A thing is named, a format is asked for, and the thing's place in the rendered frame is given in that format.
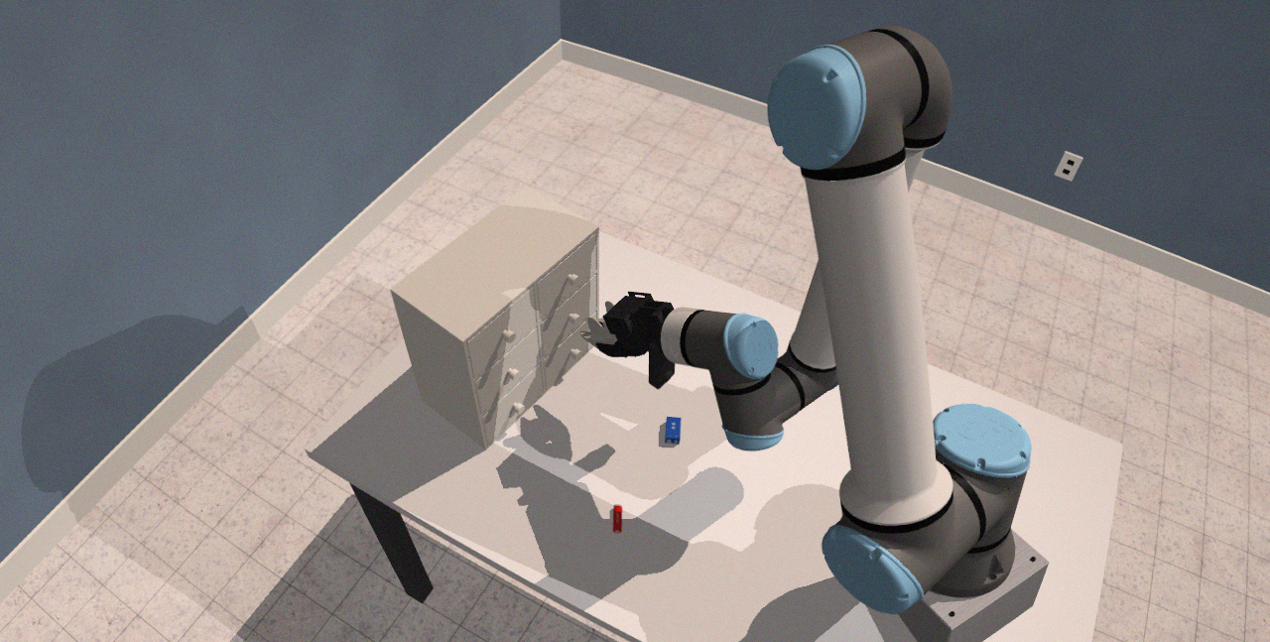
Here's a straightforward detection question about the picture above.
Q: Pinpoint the beige chest of drawers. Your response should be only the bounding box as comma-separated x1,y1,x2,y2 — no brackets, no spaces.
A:
390,187,599,450

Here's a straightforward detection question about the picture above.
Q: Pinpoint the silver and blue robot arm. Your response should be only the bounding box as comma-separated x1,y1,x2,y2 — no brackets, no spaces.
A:
649,25,1033,614

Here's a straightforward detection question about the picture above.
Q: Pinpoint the blue nine-volt battery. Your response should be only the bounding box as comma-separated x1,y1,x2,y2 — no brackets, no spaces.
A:
665,417,681,444

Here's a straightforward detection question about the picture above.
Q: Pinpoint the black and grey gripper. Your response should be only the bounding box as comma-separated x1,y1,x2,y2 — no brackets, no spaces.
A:
580,292,674,358

